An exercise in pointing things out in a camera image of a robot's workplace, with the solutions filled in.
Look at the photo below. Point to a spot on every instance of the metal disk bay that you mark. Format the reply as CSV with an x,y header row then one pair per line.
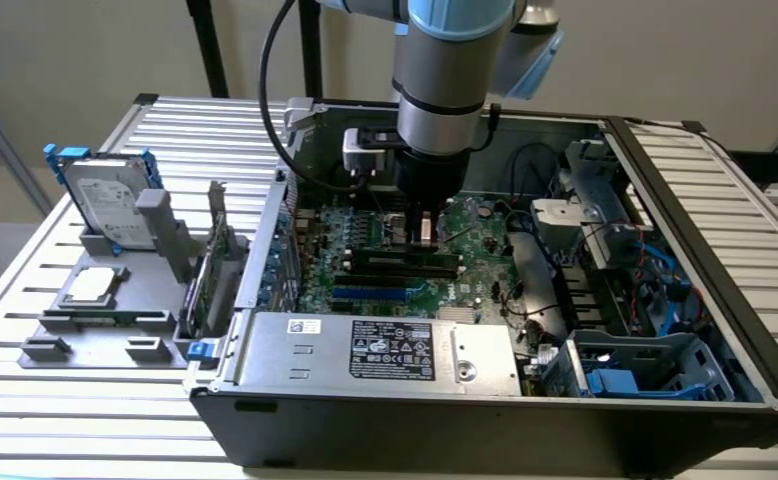
x,y
588,210

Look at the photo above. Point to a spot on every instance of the black frame post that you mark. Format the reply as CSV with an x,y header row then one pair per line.
x,y
311,45
209,45

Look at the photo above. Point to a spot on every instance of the silver hard disk blue rails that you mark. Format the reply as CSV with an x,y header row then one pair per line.
x,y
108,200

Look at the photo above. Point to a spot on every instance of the blue plastic drive cage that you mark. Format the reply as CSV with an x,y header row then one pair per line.
x,y
668,360

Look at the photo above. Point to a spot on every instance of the grey parts rack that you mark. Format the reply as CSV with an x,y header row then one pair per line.
x,y
101,340

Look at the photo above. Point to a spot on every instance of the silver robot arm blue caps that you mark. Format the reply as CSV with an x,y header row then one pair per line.
x,y
436,75

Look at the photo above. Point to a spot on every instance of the blue case latch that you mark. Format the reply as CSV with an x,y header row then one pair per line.
x,y
201,350

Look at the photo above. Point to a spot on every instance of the green graphics card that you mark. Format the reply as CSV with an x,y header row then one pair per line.
x,y
207,280

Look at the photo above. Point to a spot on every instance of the silver power supply unit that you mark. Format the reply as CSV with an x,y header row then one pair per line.
x,y
335,355

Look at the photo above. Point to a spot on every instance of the green RAM stick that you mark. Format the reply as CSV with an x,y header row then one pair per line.
x,y
95,318

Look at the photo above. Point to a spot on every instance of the silver chipset heatsink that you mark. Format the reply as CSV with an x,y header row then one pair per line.
x,y
458,315

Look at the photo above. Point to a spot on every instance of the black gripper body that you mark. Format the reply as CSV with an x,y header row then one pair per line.
x,y
432,172

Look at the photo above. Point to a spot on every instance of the black air shroud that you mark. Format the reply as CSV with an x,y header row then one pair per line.
x,y
531,275

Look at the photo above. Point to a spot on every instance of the black RAM slot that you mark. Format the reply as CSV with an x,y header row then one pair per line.
x,y
388,280

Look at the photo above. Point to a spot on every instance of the silver CPU chip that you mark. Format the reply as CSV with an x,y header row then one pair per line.
x,y
93,283

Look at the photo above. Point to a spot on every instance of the black open PC case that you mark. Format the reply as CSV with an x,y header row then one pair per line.
x,y
428,430

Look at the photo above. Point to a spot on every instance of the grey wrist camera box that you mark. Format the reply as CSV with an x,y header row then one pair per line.
x,y
364,152

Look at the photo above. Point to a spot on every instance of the blue expansion slot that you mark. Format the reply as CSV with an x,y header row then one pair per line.
x,y
375,294

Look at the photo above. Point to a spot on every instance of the green motherboard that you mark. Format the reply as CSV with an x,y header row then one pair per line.
x,y
482,280

